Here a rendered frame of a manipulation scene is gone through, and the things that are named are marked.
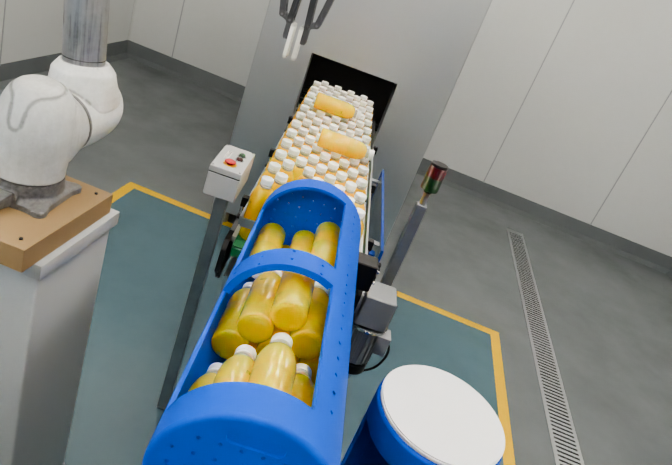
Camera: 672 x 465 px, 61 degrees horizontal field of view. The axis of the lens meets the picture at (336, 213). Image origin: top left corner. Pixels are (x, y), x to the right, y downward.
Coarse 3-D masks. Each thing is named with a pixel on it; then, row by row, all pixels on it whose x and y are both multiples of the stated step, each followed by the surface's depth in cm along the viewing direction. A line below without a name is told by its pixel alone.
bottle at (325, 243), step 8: (320, 224) 154; (328, 224) 153; (336, 224) 154; (320, 232) 149; (328, 232) 149; (336, 232) 151; (320, 240) 145; (328, 240) 145; (336, 240) 147; (312, 248) 144; (320, 248) 141; (328, 248) 141; (336, 248) 144; (320, 256) 139; (328, 256) 140
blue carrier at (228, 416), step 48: (288, 192) 156; (336, 192) 152; (288, 240) 162; (240, 288) 136; (336, 288) 114; (336, 336) 102; (240, 384) 81; (336, 384) 93; (192, 432) 78; (240, 432) 77; (288, 432) 77; (336, 432) 86
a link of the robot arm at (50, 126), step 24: (0, 96) 123; (24, 96) 121; (48, 96) 122; (72, 96) 130; (0, 120) 122; (24, 120) 121; (48, 120) 123; (72, 120) 128; (0, 144) 123; (24, 144) 123; (48, 144) 125; (72, 144) 132; (0, 168) 126; (24, 168) 125; (48, 168) 128
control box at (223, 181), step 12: (228, 156) 182; (252, 156) 188; (216, 168) 173; (228, 168) 174; (240, 168) 177; (216, 180) 174; (228, 180) 174; (240, 180) 175; (204, 192) 176; (216, 192) 176; (228, 192) 176
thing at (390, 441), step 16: (368, 416) 121; (384, 416) 115; (368, 432) 137; (384, 432) 114; (352, 448) 130; (368, 448) 142; (384, 448) 114; (400, 448) 111; (352, 464) 142; (368, 464) 146; (384, 464) 146; (400, 464) 111; (416, 464) 109; (432, 464) 108; (496, 464) 114
